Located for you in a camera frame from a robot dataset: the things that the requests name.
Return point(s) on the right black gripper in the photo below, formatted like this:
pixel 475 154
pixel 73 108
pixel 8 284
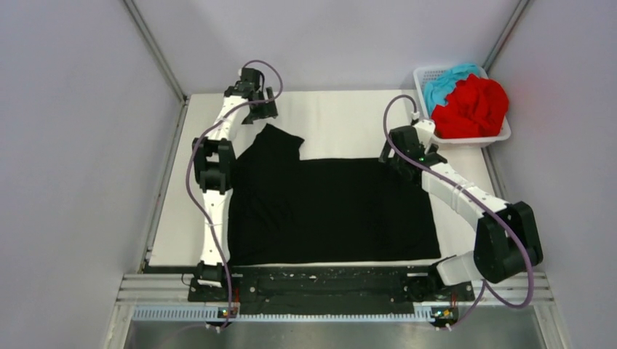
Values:
pixel 385 155

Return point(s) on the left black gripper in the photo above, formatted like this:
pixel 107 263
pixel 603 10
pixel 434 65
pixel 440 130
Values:
pixel 268 110

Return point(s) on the black t shirt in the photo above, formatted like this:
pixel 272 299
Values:
pixel 288 210

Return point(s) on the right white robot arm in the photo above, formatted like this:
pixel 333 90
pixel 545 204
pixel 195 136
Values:
pixel 506 235

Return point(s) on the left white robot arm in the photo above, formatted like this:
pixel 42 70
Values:
pixel 212 159

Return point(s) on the blue t shirt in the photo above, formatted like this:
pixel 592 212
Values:
pixel 435 91

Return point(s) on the white plastic basket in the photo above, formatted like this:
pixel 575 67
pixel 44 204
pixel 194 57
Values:
pixel 425 74

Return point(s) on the red t shirt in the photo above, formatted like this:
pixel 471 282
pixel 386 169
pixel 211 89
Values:
pixel 476 107

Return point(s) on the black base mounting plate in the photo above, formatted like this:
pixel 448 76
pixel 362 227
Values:
pixel 329 291

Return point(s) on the white slotted cable duct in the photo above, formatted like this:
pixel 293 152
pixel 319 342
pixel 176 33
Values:
pixel 218 314

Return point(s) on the aluminium frame rail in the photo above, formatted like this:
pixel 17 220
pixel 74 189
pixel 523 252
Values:
pixel 174 288

